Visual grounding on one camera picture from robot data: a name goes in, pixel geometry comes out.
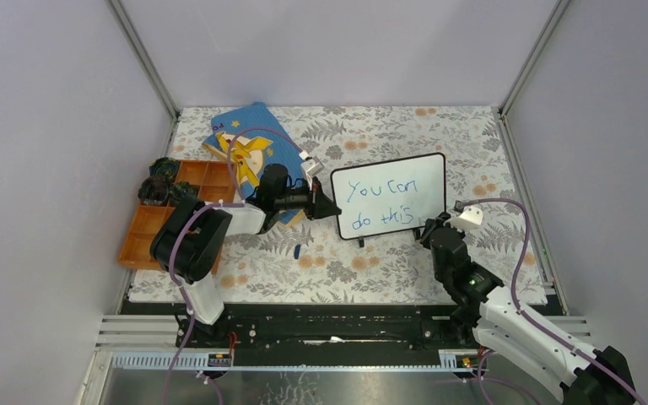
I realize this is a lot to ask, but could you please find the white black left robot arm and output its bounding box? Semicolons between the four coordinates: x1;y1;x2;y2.
150;164;342;347

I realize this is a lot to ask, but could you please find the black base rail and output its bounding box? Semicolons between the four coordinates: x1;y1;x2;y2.
186;304;480;351

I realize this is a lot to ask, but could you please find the blue Pikachu cloth bag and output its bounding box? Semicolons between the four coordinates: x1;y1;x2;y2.
203;102;309;234

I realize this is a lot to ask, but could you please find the white whiteboard black frame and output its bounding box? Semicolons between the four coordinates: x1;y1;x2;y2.
330;153;446;240

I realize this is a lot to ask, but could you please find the dark patterned cloth roll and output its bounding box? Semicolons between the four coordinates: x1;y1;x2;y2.
138;175;171;207
148;157;181;182
169;181;199;207

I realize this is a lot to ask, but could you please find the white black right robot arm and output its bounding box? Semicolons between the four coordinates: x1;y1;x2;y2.
328;199;644;404

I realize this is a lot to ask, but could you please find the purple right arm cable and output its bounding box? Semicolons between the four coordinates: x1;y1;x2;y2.
461;198;648;405

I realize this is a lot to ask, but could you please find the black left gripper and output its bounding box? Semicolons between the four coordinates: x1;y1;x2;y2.
274;176;341;221

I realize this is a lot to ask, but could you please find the aluminium frame post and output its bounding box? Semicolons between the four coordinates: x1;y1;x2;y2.
498;0;572;117
105;0;182;122

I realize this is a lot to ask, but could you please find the orange wooden compartment tray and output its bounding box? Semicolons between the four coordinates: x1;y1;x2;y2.
118;160;235;270

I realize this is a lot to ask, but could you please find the aluminium frame post left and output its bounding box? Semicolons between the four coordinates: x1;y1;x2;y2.
105;0;182;122

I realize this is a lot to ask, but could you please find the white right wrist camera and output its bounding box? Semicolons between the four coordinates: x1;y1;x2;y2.
449;201;483;232

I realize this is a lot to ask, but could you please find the aluminium frame post right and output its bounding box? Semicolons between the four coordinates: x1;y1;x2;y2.
498;0;572;117

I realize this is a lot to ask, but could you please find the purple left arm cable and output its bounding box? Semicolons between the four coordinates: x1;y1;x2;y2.
159;127;306;405

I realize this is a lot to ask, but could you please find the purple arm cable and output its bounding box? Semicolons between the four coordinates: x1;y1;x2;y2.
159;127;306;405
461;198;648;405

